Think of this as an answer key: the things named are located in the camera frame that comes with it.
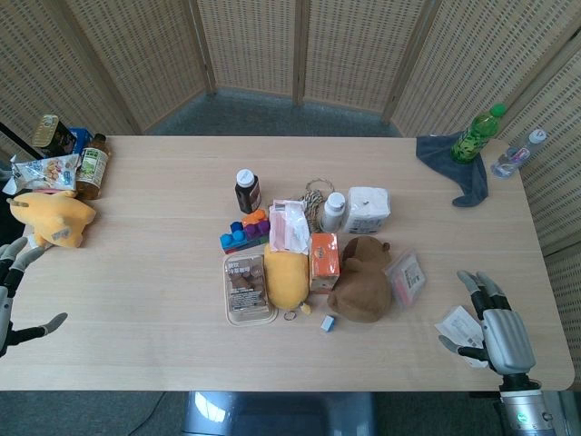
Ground yellow plush keychain toy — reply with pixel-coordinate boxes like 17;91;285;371
263;251;313;321

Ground coiled braided rope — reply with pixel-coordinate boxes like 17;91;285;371
298;177;338;237

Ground brown tea bottle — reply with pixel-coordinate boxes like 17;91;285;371
74;133;112;202

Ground pink and white sachet pack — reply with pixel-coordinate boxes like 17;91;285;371
268;198;310;253

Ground green soda bottle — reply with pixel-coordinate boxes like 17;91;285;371
449;103;507;164

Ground dark box with gold top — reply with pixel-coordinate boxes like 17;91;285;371
31;114;78;159

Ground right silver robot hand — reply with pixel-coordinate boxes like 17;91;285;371
437;270;537;375

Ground wooden folding screen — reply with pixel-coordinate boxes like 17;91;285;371
0;0;581;376

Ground white paper packet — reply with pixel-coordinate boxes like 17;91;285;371
434;305;485;350

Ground plastic tray of brown snacks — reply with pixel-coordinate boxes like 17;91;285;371
222;253;279;327

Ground clear bag with pink items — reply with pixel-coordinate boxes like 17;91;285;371
383;247;428;312

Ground large yellow plush toy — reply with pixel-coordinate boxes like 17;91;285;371
6;190;97;250

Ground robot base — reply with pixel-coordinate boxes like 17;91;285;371
180;391;378;436

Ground white pill bottle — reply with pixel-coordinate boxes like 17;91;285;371
320;192;347;233

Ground brown plush capybara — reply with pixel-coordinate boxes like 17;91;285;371
327;235;394;324

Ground snack bag with biscuits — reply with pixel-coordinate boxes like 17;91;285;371
10;153;82;197

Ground white tissue pack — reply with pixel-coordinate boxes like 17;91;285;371
340;185;391;235

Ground dark brown pill bottle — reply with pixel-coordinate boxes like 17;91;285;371
233;168;263;214

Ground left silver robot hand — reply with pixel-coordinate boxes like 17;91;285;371
0;236;69;358

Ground grey-blue cloth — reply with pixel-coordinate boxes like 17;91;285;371
415;127;490;209

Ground clear water bottle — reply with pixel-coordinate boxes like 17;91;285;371
490;128;548;180

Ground orange carton box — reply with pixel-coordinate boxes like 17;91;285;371
308;233;341;293

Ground colourful toy building blocks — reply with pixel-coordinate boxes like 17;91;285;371
219;208;272;255

